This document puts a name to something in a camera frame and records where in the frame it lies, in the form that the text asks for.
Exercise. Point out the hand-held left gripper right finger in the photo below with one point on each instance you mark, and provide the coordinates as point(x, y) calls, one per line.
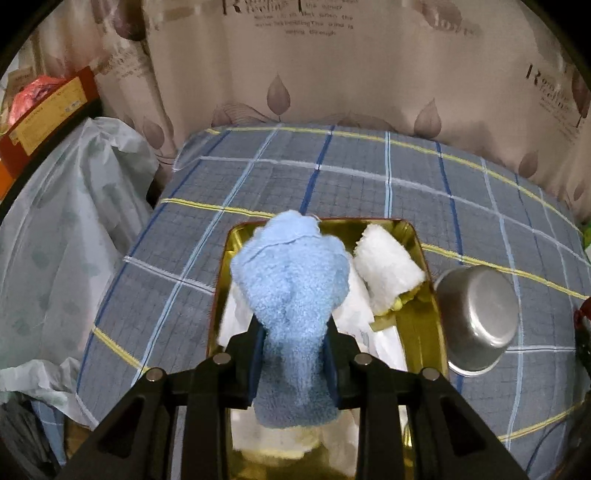
point(333, 364)

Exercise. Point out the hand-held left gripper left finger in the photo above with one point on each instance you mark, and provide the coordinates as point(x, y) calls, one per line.
point(254, 364)

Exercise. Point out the pale yellow cloth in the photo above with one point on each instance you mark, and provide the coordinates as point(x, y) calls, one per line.
point(369, 337)

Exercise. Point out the light blue fluffy towel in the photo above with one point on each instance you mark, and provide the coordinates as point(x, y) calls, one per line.
point(286, 286)

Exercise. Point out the gold metal tray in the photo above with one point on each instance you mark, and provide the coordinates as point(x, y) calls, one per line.
point(425, 332)

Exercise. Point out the fluffy white towel yellow trim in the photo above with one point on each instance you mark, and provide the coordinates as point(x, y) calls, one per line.
point(388, 267)

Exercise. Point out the stainless steel bowl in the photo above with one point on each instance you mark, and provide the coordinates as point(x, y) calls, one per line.
point(475, 314)

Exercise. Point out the grey plaid bed sheet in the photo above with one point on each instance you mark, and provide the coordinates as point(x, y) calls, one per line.
point(369, 184)

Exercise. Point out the crumpled white plastic bag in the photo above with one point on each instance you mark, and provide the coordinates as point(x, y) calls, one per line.
point(41, 376)

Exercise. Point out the translucent white plastic cover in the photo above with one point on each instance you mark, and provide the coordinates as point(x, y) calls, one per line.
point(69, 230)

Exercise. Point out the red and white plastic packet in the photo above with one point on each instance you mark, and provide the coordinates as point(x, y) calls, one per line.
point(582, 318)

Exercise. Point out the green and white box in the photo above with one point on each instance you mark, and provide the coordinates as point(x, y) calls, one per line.
point(587, 237)

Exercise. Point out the beige leaf print curtain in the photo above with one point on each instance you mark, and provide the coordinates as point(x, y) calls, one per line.
point(369, 69)

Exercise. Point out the red cardboard box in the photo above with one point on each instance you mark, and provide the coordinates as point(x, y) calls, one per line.
point(51, 110)

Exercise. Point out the orange red bag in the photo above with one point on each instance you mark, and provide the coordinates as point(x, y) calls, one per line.
point(32, 94)

